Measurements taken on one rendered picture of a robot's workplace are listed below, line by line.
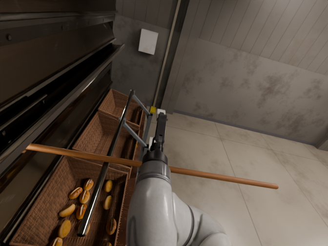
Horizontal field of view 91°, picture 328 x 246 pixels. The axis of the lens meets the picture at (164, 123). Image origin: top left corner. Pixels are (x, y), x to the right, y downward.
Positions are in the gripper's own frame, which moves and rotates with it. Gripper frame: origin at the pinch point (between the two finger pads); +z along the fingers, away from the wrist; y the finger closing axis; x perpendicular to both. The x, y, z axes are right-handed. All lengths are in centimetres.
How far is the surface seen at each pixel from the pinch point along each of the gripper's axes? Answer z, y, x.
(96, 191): -10.5, 31.6, -18.5
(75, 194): 17, 86, -41
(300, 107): 264, 63, 332
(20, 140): -12.6, 5.9, -40.7
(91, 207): -17.3, 31.6, -18.5
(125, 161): 5.1, 28.7, -9.7
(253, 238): 27, 149, 146
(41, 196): 2, 65, -53
